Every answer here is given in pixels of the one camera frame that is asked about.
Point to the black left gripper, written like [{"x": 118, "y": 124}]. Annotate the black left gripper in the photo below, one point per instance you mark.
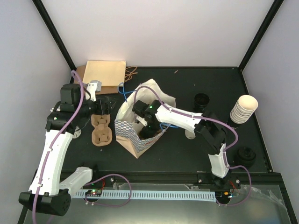
[{"x": 101, "y": 110}]

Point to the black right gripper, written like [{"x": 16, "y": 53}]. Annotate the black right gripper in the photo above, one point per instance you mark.
[{"x": 151, "y": 132}]

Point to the blue checkered paper bag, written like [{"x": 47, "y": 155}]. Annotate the blue checkered paper bag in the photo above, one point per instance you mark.
[{"x": 128, "y": 124}]

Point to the brown pulp cup carrier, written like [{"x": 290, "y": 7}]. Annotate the brown pulp cup carrier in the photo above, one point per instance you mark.
[{"x": 102, "y": 133}]

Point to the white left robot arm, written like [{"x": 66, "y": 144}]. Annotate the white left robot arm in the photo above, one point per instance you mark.
[{"x": 47, "y": 193}]

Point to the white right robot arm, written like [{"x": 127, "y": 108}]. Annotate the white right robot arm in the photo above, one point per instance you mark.
[{"x": 211, "y": 133}]

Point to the white paper coffee cup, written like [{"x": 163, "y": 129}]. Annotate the white paper coffee cup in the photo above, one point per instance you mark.
[{"x": 190, "y": 135}]

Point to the brown kraft paper bag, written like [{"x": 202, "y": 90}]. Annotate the brown kraft paper bag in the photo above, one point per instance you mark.
[{"x": 104, "y": 89}]

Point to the light tan paper bag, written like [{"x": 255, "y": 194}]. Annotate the light tan paper bag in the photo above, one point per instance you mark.
[{"x": 109, "y": 73}]

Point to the stack of black lids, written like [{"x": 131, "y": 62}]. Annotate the stack of black lids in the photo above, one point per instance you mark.
[{"x": 201, "y": 101}]

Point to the small electronics board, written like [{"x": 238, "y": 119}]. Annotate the small electronics board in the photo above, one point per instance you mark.
[{"x": 93, "y": 192}]

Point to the stack of white paper cups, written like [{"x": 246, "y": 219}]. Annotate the stack of white paper cups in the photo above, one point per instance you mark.
[{"x": 242, "y": 111}]

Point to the single black cup lid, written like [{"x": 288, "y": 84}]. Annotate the single black cup lid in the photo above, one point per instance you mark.
[{"x": 245, "y": 156}]

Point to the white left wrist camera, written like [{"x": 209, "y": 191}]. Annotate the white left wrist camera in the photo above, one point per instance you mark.
[{"x": 92, "y": 88}]

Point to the light blue slotted cable duct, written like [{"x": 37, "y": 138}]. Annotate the light blue slotted cable duct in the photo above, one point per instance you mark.
[{"x": 151, "y": 195}]

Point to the black corner frame post left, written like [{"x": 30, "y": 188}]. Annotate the black corner frame post left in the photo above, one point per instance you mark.
[{"x": 54, "y": 33}]

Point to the black corner frame post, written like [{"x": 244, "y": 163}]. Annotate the black corner frame post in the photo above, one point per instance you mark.
[
  {"x": 54, "y": 33},
  {"x": 260, "y": 33}
]

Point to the black corner frame post right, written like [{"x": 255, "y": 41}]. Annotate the black corner frame post right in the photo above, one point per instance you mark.
[{"x": 260, "y": 33}]

